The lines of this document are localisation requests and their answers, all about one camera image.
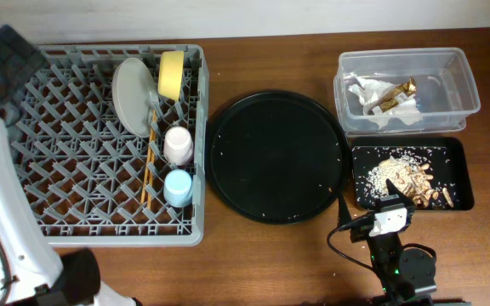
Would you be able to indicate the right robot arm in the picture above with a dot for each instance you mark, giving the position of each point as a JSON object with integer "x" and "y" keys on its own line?
{"x": 405, "y": 271}

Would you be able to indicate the white napkin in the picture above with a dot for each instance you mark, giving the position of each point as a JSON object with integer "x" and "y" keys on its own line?
{"x": 369, "y": 91}

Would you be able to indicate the blue cup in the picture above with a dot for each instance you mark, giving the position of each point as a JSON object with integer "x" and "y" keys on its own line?
{"x": 177, "y": 189}

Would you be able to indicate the yellow bowl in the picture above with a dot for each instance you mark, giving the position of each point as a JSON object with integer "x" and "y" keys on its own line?
{"x": 171, "y": 74}

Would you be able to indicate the gold snack wrapper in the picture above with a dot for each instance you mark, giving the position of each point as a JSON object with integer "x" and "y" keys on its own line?
{"x": 395, "y": 96}

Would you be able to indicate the round black tray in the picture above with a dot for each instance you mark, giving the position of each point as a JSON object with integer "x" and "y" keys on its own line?
{"x": 277, "y": 157}

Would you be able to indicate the black rectangular bin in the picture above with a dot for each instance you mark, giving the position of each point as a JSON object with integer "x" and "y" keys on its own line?
{"x": 456, "y": 149}

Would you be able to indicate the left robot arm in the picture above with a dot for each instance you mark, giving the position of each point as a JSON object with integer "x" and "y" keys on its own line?
{"x": 31, "y": 271}

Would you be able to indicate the grey plate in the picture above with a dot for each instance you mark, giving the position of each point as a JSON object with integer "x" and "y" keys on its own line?
{"x": 134, "y": 95}

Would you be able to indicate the pink cup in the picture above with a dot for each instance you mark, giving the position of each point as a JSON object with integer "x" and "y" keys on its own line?
{"x": 178, "y": 146}

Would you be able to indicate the grey dishwasher rack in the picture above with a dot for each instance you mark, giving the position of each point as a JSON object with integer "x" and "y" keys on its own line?
{"x": 82, "y": 171}

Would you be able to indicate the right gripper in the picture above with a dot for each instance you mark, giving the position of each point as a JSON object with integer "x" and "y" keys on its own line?
{"x": 393, "y": 191}

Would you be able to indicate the clear plastic bin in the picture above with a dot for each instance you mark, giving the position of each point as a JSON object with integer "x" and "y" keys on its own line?
{"x": 446, "y": 89}

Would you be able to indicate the food scraps and rice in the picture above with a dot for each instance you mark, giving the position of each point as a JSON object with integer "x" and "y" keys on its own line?
{"x": 422, "y": 173}

